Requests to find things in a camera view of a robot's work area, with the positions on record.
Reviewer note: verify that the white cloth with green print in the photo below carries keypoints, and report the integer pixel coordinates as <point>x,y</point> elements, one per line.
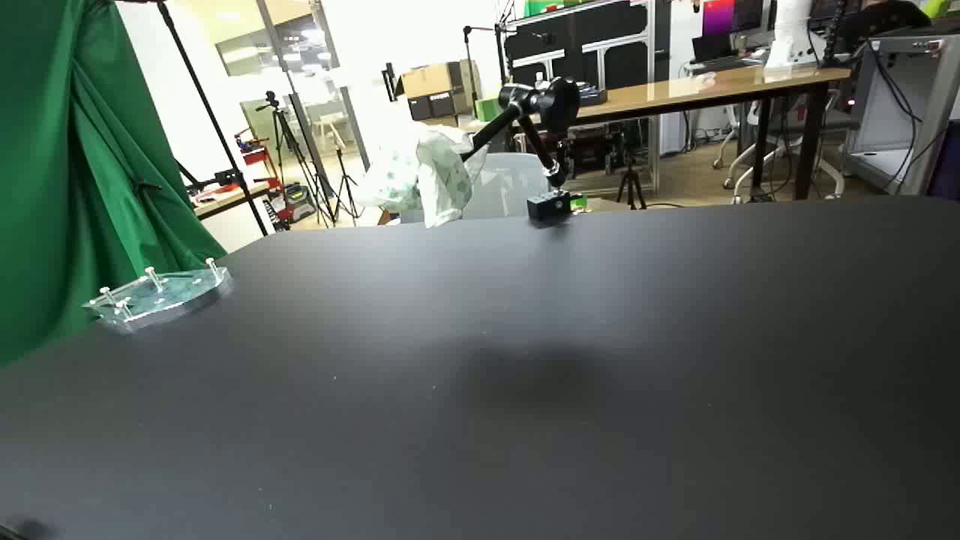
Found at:
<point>441,179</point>

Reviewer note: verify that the black articulated clamp stand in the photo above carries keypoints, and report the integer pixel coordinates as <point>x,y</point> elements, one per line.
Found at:
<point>550,209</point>

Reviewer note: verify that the black backdrop stand pole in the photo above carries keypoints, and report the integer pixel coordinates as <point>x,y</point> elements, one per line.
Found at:
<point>211,125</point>

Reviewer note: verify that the crumpled clear plastic wrap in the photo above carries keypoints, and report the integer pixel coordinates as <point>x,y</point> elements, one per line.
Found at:
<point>392,189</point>

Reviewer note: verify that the small black tripod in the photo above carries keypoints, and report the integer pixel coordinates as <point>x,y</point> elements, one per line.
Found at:
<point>631,181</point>

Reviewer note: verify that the brown cardboard box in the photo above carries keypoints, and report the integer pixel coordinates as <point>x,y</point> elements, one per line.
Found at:
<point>436,79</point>

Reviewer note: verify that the black shelf cabinet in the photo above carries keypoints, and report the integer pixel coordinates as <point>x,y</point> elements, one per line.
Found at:
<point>589,41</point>

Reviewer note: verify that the low table with red items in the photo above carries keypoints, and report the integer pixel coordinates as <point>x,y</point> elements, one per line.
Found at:
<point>233,189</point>

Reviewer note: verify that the wooden desk with black legs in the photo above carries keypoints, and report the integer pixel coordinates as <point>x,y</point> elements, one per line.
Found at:
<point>701,87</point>

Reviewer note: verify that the white office chair base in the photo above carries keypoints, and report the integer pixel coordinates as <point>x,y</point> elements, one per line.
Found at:
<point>742,150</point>

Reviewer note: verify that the clear acrylic plate with screws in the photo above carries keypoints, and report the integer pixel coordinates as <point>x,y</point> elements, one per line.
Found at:
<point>161,294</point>

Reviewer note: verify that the computer monitor with colourful screen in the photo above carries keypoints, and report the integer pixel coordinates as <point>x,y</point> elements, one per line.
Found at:
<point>727,19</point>

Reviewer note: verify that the green fabric backdrop curtain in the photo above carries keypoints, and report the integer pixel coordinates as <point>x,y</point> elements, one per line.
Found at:
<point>60,150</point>

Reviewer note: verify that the grey metal cabinet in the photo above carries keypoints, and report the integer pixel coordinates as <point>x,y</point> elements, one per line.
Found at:
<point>905,110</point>

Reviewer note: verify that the black camera tripod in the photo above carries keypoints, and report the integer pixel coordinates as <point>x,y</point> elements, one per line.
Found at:
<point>288,139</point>

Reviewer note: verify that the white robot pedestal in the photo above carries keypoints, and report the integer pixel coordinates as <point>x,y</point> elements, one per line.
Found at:
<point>797,34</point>

